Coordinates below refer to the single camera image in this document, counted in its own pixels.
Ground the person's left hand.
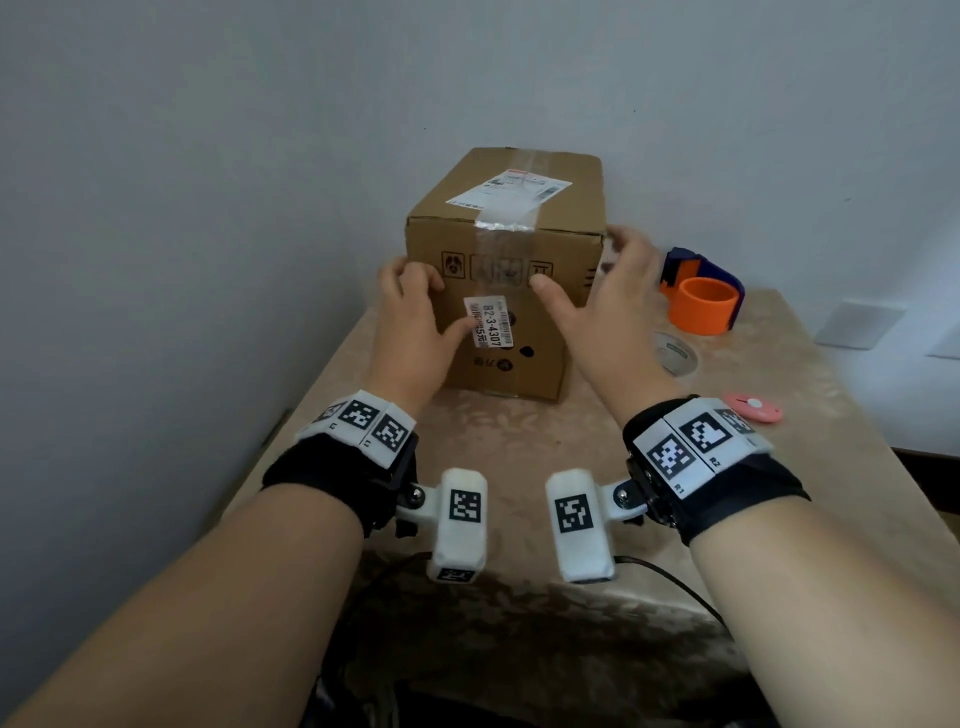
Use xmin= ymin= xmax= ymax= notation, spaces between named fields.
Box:
xmin=365 ymin=257 xmax=481 ymax=415

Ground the person's right hand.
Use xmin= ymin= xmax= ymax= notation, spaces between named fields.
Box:
xmin=529 ymin=225 xmax=684 ymax=429

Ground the brown cardboard box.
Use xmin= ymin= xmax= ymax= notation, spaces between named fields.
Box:
xmin=405 ymin=147 xmax=607 ymax=402

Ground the person's left forearm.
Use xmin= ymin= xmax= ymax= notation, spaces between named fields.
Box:
xmin=0 ymin=483 xmax=369 ymax=728

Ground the person's right forearm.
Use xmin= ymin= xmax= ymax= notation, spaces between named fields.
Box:
xmin=688 ymin=495 xmax=960 ymax=728

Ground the beige patterned tablecloth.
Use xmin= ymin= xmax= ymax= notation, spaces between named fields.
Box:
xmin=217 ymin=288 xmax=933 ymax=728

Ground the orange and blue tape dispenser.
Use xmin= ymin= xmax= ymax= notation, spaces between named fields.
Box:
xmin=659 ymin=246 xmax=747 ymax=337

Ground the black wristband with marker tiles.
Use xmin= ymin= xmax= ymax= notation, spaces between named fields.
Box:
xmin=262 ymin=389 xmax=420 ymax=538
xmin=622 ymin=396 xmax=812 ymax=547

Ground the small pink round cutter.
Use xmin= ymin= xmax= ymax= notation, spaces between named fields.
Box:
xmin=723 ymin=392 xmax=785 ymax=426

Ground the white wrist camera with marker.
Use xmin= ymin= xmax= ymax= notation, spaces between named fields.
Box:
xmin=545 ymin=468 xmax=648 ymax=585
xmin=395 ymin=468 xmax=489 ymax=585

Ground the white wall socket plate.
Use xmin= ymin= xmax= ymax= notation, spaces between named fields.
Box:
xmin=813 ymin=298 xmax=909 ymax=351

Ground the thin black cable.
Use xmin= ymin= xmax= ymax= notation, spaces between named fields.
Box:
xmin=614 ymin=555 xmax=734 ymax=640

